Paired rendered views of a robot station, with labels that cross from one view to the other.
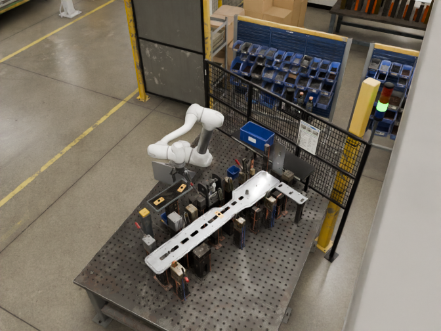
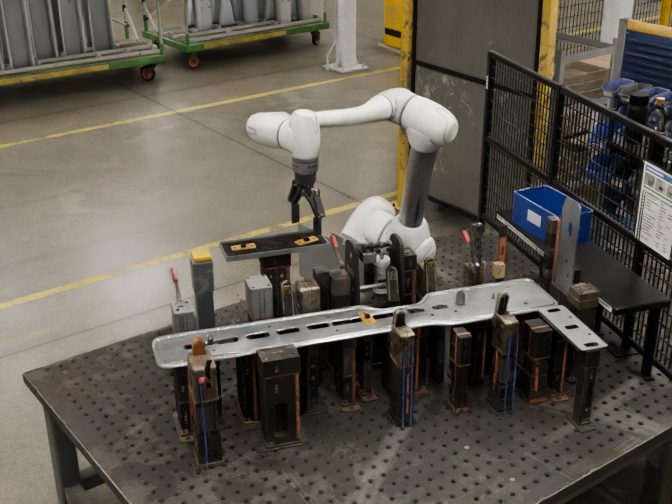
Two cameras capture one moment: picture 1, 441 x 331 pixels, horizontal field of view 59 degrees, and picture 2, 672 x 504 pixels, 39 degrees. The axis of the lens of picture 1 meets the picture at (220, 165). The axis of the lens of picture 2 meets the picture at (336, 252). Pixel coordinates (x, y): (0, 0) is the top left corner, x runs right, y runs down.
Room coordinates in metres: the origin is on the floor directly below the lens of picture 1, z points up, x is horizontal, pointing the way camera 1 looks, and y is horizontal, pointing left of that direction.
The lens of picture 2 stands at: (-0.47, -1.17, 2.56)
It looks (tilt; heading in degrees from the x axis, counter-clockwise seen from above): 25 degrees down; 27
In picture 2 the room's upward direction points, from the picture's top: straight up
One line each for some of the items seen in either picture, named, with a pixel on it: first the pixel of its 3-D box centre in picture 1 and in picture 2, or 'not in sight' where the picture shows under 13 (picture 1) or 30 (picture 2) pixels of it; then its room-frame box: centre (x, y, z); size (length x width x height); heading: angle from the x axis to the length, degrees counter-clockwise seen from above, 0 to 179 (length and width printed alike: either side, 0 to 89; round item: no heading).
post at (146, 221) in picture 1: (147, 230); (205, 315); (1.98, 0.60, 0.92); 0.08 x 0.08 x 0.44; 44
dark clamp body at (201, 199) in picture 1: (200, 212); (339, 321); (2.20, 0.17, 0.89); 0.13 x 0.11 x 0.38; 44
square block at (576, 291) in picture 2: (285, 187); (578, 333); (2.51, -0.61, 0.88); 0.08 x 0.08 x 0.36; 44
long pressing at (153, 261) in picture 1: (218, 217); (362, 321); (2.06, 0.02, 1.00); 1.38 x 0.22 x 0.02; 134
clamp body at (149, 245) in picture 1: (151, 253); (185, 352); (1.79, 0.55, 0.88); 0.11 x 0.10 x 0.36; 44
